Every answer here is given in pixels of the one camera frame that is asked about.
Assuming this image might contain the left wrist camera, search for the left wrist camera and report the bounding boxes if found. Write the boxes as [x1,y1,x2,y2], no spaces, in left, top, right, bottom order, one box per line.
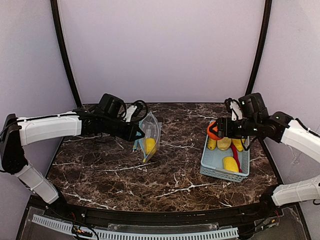
[123,100,149,123]

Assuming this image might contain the slotted grey cable duct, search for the slotted grey cable duct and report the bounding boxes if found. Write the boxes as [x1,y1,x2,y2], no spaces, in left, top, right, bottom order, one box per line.
[31,214,239,240]

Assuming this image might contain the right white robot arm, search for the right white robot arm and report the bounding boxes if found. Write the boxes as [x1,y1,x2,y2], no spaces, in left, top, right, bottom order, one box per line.
[207,92,320,207]

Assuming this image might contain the black frame post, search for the black frame post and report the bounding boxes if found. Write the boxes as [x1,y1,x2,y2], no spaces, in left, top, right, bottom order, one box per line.
[50,0,82,109]
[245,0,273,96]

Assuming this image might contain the black front table rail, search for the black front table rail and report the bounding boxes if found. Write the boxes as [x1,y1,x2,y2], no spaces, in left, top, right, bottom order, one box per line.
[45,185,277,228]

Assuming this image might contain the clear zip bag blue zipper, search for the clear zip bag blue zipper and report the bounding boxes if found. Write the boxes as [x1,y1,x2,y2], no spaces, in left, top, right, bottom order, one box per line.
[133,112,162,164]

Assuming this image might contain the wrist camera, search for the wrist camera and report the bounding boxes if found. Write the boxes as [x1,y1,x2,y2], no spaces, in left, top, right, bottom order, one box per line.
[123,100,149,123]
[224,98,243,121]

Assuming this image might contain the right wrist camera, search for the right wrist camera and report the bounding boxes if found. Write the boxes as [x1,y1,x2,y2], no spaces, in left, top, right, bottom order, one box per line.
[224,98,243,121]

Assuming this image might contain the red chili pepper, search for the red chili pepper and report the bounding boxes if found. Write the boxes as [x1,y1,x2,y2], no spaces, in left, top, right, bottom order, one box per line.
[230,143,242,173]

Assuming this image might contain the orange fruit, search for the orange fruit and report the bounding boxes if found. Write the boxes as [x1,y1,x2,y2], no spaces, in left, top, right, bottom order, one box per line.
[206,121,221,140]

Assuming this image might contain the black frame post right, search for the black frame post right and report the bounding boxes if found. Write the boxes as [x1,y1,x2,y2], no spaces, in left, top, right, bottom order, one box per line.
[245,0,273,96]

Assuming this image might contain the round yellow lemon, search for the round yellow lemon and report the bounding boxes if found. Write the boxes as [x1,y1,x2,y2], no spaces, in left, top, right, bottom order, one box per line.
[145,137,157,155]

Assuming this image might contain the pale yellow potato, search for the pale yellow potato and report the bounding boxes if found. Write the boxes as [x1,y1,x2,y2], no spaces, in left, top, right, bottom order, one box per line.
[216,137,232,151]

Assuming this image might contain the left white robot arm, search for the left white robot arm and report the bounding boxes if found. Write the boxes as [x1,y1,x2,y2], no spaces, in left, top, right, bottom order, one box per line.
[0,93,149,205]

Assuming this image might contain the light blue plastic basket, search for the light blue plastic basket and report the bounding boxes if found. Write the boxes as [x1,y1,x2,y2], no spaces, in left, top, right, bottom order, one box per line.
[200,135,250,183]

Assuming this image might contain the yellow mango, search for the yellow mango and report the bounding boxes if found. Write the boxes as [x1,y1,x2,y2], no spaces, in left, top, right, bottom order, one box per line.
[223,156,240,173]

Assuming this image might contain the black frame post left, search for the black frame post left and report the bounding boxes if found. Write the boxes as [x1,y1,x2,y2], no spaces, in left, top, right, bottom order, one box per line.
[50,0,82,109]

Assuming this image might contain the yellow fruit back left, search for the yellow fruit back left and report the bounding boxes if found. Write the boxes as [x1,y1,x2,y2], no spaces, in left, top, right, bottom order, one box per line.
[207,137,217,151]

